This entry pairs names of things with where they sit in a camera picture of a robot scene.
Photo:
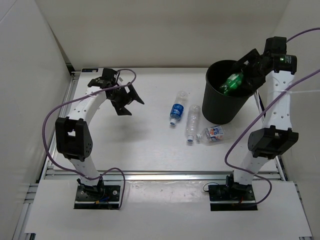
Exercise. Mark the clear plastic bottle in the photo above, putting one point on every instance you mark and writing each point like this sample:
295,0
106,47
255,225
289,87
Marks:
192,123

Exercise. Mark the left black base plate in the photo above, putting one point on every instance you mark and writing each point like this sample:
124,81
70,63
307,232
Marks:
109,199

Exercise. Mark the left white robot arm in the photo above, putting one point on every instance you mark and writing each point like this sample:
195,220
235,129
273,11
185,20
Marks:
73,136

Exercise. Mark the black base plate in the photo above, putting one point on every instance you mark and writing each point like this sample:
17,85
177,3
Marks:
109,199
224,200

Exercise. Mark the aluminium frame rail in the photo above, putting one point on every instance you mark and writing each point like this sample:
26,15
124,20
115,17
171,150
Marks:
164,175

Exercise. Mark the blue label plastic bottle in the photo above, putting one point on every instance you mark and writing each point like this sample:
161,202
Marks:
178,108

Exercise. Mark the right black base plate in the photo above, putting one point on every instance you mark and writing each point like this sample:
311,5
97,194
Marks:
224,200

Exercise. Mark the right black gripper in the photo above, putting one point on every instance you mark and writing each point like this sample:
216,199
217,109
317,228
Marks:
253,83

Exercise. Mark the orange label plastic bottle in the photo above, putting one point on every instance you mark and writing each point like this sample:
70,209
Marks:
211,135

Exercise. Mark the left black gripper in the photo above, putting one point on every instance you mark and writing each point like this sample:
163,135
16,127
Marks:
128,97

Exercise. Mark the green plastic bottle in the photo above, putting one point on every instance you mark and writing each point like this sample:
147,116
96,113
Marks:
232,83

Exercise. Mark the black plastic waste bin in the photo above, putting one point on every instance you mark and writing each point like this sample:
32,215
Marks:
216,107

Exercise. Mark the blue sticker label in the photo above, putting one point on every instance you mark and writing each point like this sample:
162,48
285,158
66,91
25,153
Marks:
89,70

